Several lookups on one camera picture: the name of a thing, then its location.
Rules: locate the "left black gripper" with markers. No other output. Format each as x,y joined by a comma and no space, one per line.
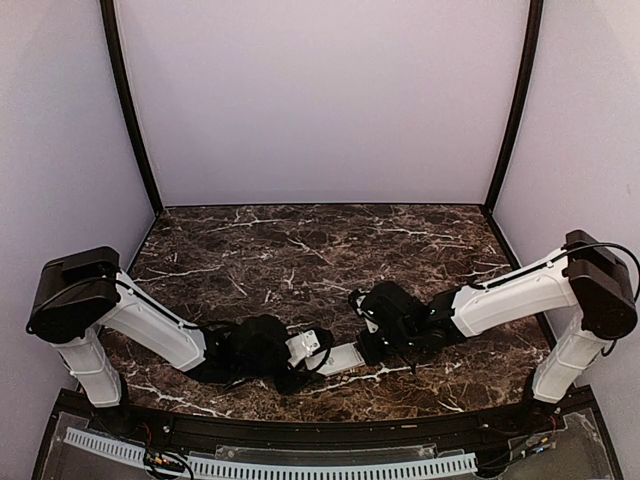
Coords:
296,380

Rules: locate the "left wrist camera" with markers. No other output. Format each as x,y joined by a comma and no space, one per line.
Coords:
315,337

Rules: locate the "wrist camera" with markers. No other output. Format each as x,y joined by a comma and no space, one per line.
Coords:
315,337
356,301

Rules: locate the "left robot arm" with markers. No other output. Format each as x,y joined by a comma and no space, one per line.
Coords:
79,292

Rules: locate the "white remote control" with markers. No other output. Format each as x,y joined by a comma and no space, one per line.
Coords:
341,358

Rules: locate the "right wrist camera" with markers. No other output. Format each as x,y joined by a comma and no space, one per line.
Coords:
356,301

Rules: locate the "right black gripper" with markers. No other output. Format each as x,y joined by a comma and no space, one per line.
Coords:
372,354

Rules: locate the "left black frame post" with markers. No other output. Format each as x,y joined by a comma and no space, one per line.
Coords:
126,101

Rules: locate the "black frame post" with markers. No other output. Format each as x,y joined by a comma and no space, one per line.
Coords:
126,101
525,70

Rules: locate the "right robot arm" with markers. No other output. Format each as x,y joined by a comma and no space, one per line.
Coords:
583,273

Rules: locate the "white slotted cable duct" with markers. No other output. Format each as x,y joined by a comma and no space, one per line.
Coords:
233,462

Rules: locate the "right black frame post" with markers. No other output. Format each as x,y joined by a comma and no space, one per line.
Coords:
525,70

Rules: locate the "black front rail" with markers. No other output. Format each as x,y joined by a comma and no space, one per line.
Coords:
483,429

